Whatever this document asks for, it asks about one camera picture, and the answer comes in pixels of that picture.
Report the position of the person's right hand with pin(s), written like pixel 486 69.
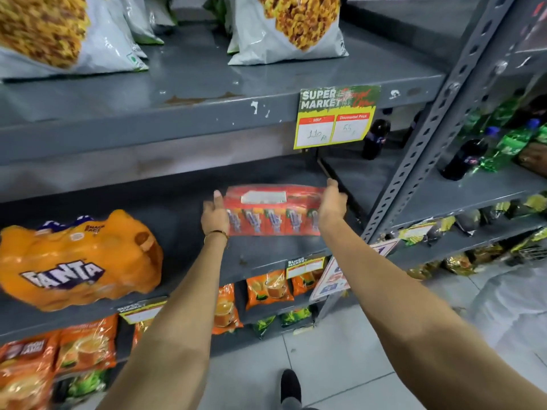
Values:
pixel 332 207

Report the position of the person's left hand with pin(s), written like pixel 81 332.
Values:
pixel 215 219

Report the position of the person's right thumb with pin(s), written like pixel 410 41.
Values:
pixel 332 186

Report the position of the person's left thumb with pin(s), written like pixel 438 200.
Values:
pixel 218 198

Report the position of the red multi-pack of small cartons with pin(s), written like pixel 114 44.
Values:
pixel 273 217

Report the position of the person's left forearm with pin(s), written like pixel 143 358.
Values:
pixel 179 328

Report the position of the person's right forearm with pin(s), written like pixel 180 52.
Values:
pixel 406 311

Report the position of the gold bangle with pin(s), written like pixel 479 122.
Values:
pixel 216 233

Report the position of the dark soda bottle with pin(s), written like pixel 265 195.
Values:
pixel 376 138
pixel 463 160

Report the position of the yellow green price tag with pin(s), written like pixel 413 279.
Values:
pixel 333 119

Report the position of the small yellow shelf label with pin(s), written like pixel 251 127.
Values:
pixel 142 312
pixel 305 267

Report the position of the white red offer sign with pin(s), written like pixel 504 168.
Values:
pixel 331 279

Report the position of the grey metal shelf unit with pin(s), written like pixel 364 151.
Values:
pixel 453 194
pixel 192 85

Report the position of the green drink packet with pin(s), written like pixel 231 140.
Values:
pixel 263 327
pixel 296 317
pixel 83 385

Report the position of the row of gold green packets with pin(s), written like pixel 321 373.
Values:
pixel 470 219

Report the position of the orange soda bottle multi-pack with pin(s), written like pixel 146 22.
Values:
pixel 77 264

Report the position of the large white snack bag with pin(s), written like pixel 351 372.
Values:
pixel 51 34
pixel 290 25

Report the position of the green soda bottle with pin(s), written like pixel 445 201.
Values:
pixel 508 145
pixel 504 110

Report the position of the white snack bag green trim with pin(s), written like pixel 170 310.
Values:
pixel 143 19
pixel 161 12
pixel 128 34

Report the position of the row of orange drink packets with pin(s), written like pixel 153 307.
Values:
pixel 85 343

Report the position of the person's black shoe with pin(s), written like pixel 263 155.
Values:
pixel 290 386

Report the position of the brown packet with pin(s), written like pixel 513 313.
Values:
pixel 534 160

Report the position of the white plastic sack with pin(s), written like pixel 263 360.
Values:
pixel 513 311

